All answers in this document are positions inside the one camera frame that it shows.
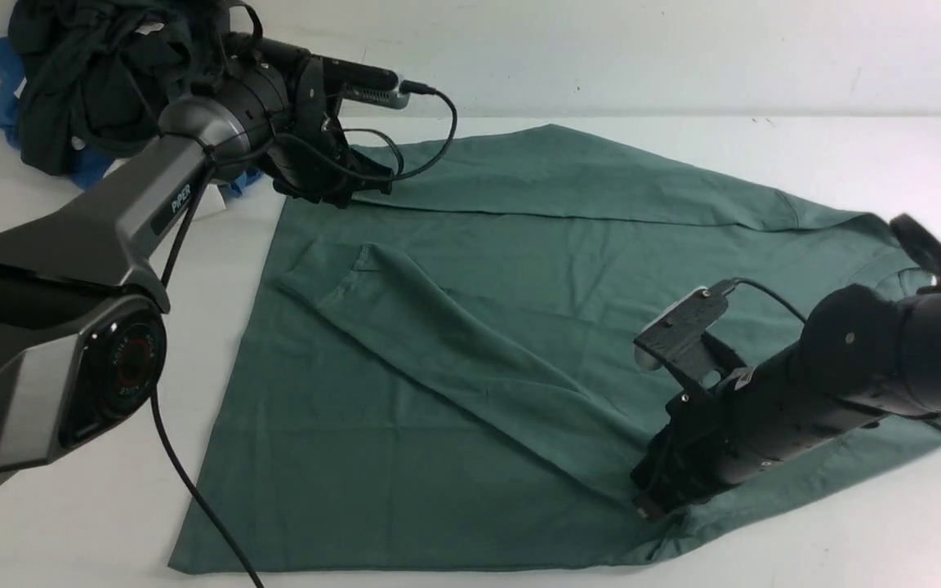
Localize black garment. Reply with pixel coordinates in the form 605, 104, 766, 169
7, 1, 230, 177

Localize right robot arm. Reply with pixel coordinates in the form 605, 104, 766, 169
631, 215, 941, 521

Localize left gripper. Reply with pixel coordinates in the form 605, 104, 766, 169
259, 57, 395, 206

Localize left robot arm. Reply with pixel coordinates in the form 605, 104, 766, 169
0, 50, 403, 485

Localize left camera cable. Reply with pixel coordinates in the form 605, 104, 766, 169
149, 80, 458, 588

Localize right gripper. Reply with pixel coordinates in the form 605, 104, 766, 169
631, 392, 753, 522

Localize blue garment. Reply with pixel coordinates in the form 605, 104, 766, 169
0, 30, 217, 189

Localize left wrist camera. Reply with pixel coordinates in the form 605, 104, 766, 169
225, 33, 410, 110

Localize green long-sleeve top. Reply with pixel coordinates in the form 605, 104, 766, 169
198, 124, 941, 572

